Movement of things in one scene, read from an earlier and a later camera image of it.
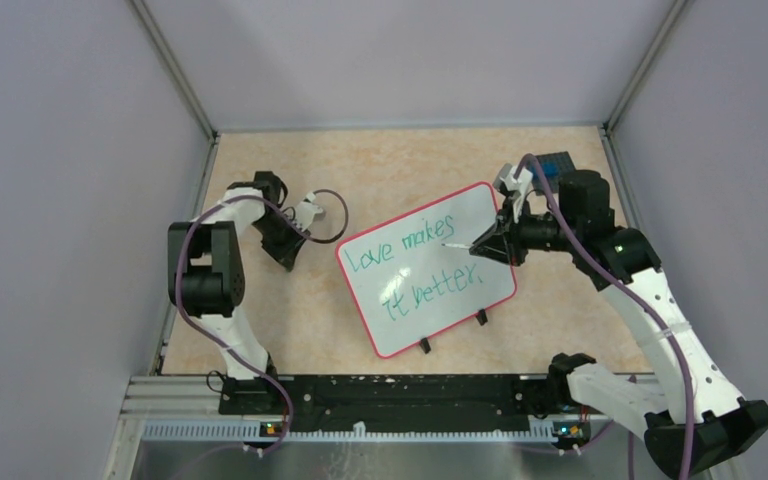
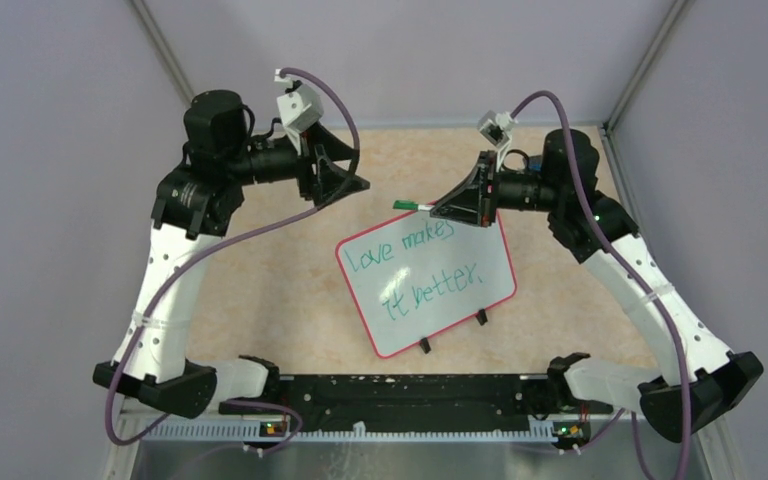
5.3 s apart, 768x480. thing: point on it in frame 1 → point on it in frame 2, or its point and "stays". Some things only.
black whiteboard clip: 482,316 stays
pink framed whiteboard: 408,289 stays
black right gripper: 507,248 → 470,202
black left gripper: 285,254 → 319,145
